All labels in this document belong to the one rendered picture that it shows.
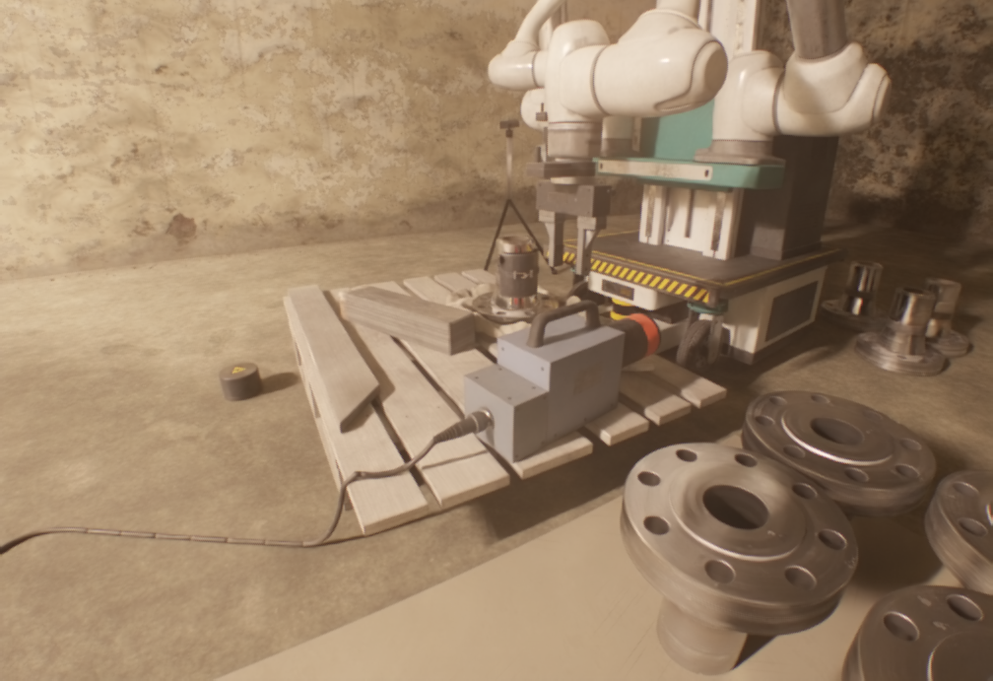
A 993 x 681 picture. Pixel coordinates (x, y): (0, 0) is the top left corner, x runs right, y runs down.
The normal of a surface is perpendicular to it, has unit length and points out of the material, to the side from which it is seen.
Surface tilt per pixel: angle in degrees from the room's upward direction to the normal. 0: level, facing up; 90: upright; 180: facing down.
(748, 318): 90
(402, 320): 90
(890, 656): 0
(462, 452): 0
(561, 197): 90
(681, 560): 0
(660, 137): 90
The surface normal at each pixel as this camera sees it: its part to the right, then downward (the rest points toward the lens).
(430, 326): -0.59, 0.27
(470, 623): 0.00, -0.94
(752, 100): -0.75, 0.23
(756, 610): -0.28, 0.32
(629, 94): -0.68, 0.62
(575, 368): 0.62, 0.26
